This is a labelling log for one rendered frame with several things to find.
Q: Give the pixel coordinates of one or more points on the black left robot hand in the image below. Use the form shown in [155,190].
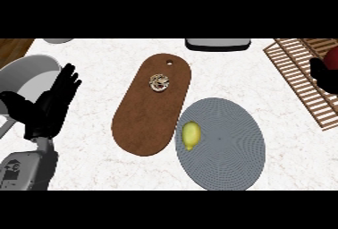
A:
[47,113]

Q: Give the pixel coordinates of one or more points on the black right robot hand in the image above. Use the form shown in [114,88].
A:
[326,80]

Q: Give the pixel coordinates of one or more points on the red tomato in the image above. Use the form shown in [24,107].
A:
[333,58]

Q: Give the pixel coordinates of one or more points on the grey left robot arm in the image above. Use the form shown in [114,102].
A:
[31,167]

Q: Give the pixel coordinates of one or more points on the wooden slatted tiered shelf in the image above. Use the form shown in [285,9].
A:
[302,83]

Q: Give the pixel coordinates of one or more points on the grey round woven placemat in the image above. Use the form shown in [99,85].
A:
[229,149]

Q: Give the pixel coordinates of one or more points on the grey metal pot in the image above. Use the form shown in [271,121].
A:
[26,77]

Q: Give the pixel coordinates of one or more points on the brown oval cutting board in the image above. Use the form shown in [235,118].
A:
[149,116]

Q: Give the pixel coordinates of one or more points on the brown wooden panel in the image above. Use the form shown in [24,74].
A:
[10,49]

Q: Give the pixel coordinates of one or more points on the grey round object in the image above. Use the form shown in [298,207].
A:
[57,40]

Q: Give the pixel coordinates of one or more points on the speckled round pastry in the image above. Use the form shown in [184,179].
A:
[158,83]

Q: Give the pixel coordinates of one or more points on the yellow lemon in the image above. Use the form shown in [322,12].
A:
[190,134]

